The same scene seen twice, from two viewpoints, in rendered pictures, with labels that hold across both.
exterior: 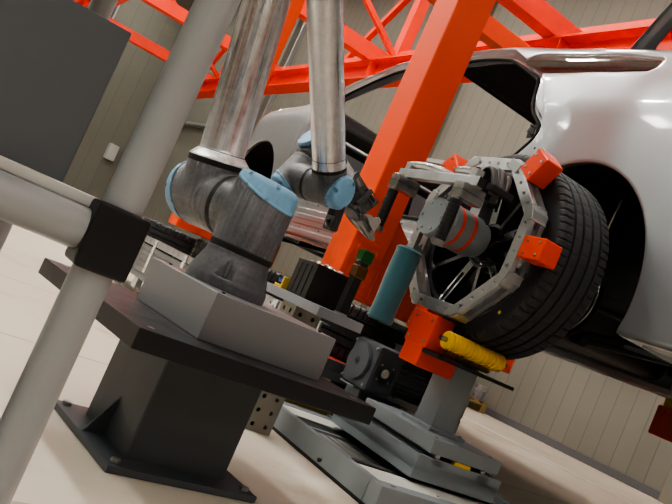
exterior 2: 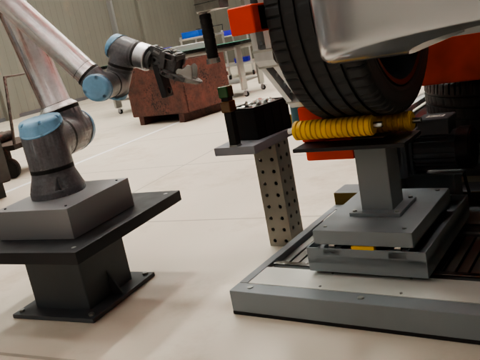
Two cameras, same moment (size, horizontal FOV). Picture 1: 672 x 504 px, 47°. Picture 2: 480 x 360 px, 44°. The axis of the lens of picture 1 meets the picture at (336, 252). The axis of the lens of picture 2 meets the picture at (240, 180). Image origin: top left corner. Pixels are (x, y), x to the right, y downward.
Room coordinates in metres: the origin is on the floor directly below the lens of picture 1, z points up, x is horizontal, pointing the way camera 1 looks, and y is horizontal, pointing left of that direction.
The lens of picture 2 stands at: (1.48, -1.94, 0.82)
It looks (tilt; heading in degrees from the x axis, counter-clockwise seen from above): 13 degrees down; 65
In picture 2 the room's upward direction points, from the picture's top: 11 degrees counter-clockwise
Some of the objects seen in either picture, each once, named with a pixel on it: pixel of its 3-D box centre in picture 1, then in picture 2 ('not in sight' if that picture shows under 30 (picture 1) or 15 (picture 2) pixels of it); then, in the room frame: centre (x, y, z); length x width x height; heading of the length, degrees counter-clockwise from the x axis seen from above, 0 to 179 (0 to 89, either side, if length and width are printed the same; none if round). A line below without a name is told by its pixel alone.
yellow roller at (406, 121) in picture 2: (463, 354); (371, 123); (2.60, -0.53, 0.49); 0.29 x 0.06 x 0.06; 120
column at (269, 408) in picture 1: (276, 366); (278, 191); (2.55, 0.03, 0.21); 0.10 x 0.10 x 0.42; 30
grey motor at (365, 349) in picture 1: (393, 393); (438, 165); (2.96, -0.41, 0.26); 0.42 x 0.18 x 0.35; 120
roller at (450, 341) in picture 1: (474, 352); (333, 128); (2.47, -0.53, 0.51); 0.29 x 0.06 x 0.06; 120
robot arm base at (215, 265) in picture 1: (232, 269); (55, 178); (1.78, 0.20, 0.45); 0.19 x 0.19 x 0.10
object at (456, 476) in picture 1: (412, 449); (392, 230); (2.65, -0.50, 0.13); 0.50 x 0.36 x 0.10; 30
